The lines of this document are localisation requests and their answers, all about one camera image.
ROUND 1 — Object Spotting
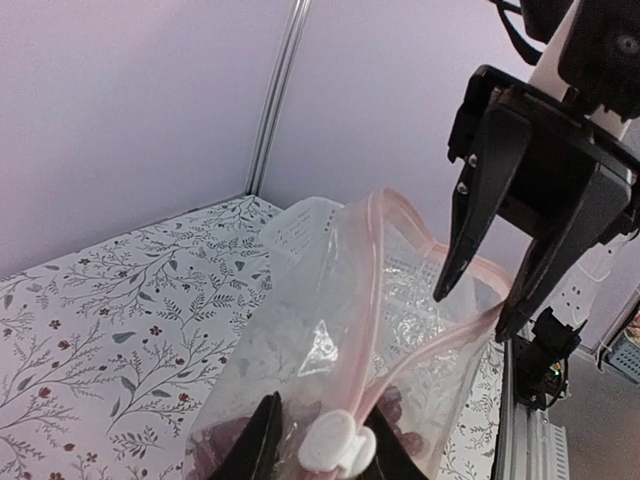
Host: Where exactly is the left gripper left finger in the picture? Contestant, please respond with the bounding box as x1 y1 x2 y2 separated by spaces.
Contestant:
207 392 283 479

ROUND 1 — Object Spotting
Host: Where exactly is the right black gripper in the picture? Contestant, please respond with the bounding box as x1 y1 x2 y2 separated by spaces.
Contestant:
433 65 639 342

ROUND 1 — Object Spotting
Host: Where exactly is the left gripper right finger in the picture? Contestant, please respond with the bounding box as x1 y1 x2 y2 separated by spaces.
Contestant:
359 407 427 480

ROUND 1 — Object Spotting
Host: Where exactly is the dark red grapes toy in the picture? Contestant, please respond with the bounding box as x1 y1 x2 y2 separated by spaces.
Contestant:
186 386 426 479

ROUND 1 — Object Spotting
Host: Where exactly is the clear zip top bag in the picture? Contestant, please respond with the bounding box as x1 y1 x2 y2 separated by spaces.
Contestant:
184 191 512 479

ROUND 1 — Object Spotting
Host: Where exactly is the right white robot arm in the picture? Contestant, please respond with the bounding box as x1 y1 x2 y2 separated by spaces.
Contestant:
434 1 639 341

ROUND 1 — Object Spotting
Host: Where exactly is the floral patterned table mat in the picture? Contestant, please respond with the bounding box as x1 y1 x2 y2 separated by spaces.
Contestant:
1 197 503 479

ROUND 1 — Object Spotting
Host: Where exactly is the white perforated plastic basket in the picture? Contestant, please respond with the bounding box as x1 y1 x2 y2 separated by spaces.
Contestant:
260 188 448 280

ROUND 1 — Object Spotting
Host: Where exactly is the aluminium front rail frame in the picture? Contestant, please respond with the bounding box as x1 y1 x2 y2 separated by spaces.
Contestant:
490 341 570 480

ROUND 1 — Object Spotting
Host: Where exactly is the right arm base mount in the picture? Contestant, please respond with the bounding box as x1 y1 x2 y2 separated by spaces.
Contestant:
513 306 583 411

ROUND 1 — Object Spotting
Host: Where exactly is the right aluminium corner post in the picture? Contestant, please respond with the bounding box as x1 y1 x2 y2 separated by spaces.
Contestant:
245 0 312 196

